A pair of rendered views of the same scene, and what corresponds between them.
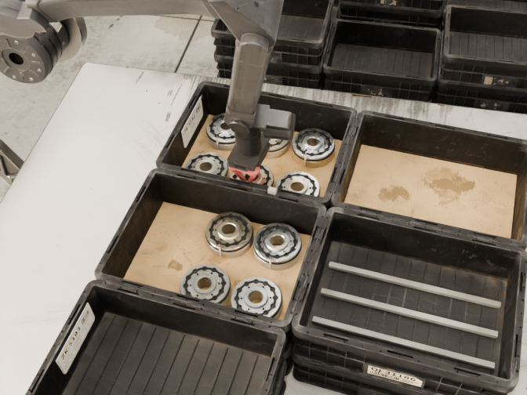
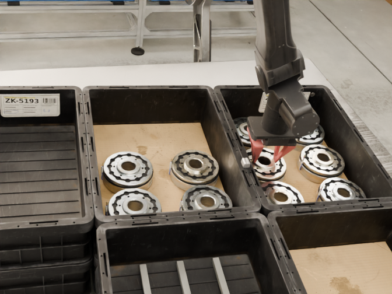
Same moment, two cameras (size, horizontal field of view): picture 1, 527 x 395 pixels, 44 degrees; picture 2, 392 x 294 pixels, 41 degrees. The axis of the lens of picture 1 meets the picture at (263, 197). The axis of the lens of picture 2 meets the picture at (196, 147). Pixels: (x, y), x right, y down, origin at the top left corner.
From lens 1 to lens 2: 75 cm
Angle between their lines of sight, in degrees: 36
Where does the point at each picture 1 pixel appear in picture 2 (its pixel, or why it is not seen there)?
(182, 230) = (179, 143)
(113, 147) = not seen: hidden behind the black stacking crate
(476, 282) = not seen: outside the picture
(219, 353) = (70, 208)
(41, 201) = (170, 81)
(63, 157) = (215, 78)
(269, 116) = (292, 94)
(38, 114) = not seen: hidden behind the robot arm
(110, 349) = (41, 139)
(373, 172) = (360, 263)
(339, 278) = (205, 275)
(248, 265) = (174, 198)
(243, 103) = (261, 40)
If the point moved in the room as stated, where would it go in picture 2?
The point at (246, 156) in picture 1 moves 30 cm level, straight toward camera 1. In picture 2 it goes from (262, 126) to (135, 170)
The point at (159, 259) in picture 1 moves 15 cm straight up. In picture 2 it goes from (142, 139) to (147, 84)
